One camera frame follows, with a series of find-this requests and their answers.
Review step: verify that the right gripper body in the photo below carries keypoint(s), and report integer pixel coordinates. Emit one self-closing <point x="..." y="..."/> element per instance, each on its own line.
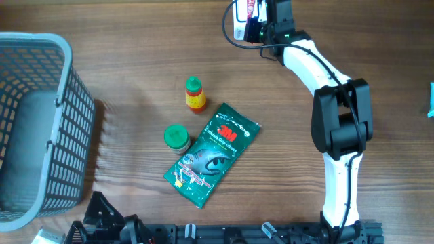
<point x="253" y="28"/>

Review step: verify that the red snack bar wrapper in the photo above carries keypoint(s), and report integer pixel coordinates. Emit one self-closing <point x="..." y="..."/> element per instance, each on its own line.
<point x="250" y="8"/>

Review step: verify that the red yellow sauce bottle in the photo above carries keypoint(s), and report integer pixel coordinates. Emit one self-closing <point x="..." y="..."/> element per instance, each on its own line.
<point x="195" y="97"/>

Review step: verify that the green lid jar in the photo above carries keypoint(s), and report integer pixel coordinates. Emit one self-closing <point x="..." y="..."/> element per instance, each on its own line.
<point x="177" y="138"/>

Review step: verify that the green 3M glove packet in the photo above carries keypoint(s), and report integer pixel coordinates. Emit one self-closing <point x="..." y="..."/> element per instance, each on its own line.
<point x="222" y="141"/>

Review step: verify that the light green tissue packet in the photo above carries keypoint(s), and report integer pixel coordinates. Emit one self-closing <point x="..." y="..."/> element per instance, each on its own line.
<point x="431" y="101"/>

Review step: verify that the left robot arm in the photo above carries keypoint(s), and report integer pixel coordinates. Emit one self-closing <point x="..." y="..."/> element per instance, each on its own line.
<point x="102" y="223"/>

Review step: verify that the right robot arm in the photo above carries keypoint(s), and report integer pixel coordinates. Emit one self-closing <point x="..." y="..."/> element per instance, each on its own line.
<point x="341" y="122"/>

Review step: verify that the white barcode scanner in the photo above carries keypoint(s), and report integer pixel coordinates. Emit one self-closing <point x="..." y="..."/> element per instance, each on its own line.
<point x="240" y="16"/>

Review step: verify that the grey plastic mesh basket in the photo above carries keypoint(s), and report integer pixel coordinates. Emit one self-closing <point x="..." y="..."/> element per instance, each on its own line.
<point x="47" y="117"/>

